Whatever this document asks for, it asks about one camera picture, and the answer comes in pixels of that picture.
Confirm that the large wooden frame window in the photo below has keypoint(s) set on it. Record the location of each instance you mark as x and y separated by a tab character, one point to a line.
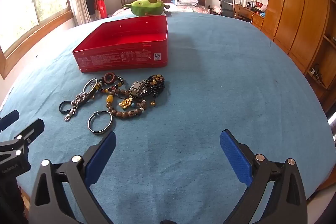
31	37

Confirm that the red tin box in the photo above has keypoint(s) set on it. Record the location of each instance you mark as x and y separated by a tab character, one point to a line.
118	58

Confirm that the round silver bangle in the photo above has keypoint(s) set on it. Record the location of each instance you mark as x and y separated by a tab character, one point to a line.
101	131

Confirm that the folded quilt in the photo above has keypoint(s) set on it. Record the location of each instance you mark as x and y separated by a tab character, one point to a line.
185	1

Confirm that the open wooden shelf unit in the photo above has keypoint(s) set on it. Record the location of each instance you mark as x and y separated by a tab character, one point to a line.
326	56

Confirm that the oval silver bangle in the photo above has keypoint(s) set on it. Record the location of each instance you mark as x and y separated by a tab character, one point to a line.
85	87

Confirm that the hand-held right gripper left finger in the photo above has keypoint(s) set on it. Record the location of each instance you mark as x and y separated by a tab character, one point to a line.
101	158

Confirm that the wooden desk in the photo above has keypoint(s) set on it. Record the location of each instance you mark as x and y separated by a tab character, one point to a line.
245	12

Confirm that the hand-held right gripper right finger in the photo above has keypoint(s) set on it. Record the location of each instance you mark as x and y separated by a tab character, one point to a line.
236	158

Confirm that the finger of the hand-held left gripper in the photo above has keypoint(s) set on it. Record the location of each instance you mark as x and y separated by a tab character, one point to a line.
31	132
9	117

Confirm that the black office chair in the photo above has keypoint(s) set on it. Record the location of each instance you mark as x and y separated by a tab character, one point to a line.
226	5

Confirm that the wooden wardrobe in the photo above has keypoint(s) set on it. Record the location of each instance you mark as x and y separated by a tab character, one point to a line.
296	8

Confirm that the green plush toy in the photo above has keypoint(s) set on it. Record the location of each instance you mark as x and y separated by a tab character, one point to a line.
147	6

